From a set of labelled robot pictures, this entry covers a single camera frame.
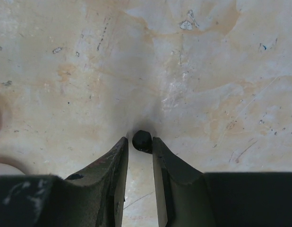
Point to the black earbud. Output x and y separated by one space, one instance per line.
142 141

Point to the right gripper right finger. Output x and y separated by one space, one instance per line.
186 197

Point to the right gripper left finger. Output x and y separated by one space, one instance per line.
91 197

